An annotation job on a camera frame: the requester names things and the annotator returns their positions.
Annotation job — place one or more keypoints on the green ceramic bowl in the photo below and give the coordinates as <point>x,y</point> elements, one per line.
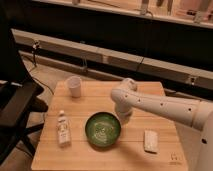
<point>102,129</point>

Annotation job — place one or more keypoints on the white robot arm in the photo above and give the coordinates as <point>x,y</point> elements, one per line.
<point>193,113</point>

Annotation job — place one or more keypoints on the black office chair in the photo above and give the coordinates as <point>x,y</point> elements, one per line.
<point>18,95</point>

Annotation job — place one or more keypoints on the small white plastic bottle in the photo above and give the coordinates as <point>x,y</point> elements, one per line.
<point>63,130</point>

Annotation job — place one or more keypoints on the white rectangular sponge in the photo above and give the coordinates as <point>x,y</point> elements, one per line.
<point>150,141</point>

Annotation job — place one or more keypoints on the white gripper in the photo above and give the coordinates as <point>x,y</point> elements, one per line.
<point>124,116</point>

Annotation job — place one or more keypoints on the white paper cup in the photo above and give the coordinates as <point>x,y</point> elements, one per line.
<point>74,85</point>

